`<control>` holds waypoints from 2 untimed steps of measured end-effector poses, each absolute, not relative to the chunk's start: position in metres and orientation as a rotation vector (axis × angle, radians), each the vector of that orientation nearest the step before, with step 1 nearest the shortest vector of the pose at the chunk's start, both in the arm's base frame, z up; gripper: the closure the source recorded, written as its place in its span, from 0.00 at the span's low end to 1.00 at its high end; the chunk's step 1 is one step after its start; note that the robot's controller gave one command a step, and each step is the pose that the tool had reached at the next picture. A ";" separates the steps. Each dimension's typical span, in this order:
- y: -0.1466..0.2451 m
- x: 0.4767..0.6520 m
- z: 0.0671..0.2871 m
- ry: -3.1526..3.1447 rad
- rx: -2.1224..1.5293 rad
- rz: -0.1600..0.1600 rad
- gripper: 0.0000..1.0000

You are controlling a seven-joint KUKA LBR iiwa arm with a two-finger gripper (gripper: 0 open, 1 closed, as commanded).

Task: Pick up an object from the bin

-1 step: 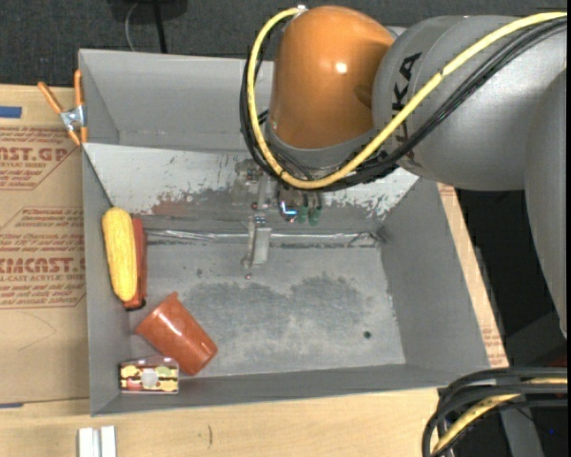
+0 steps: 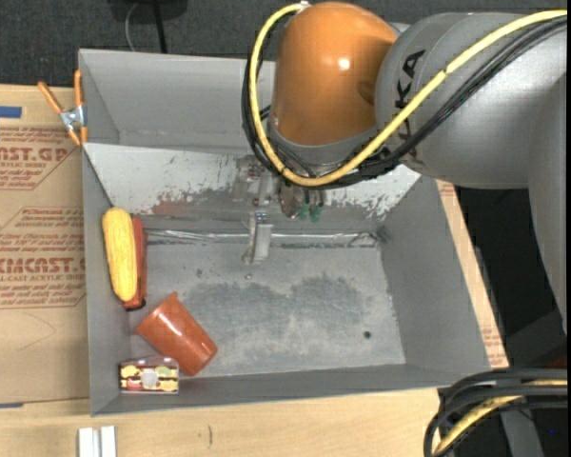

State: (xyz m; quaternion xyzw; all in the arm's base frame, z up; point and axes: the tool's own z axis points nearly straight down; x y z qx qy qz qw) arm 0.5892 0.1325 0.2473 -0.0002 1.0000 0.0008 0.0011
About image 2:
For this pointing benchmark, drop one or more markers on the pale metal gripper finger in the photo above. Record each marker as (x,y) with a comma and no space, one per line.
(253,236)
(265,241)

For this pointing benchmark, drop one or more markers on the grey metal bin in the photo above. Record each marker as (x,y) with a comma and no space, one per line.
(285,312)

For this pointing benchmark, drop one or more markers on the red-orange flat block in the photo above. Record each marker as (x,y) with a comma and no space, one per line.
(141,255)

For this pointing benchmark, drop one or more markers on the orange-red plastic cup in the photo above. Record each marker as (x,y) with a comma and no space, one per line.
(178,333)

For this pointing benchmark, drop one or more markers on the yellow corn cob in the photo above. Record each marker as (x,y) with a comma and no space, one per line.
(120,255)

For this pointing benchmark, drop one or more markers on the small box with burger print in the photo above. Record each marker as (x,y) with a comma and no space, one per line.
(148,378)

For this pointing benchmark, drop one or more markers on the brown cardboard board, red print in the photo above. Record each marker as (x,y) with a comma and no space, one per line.
(38,341)

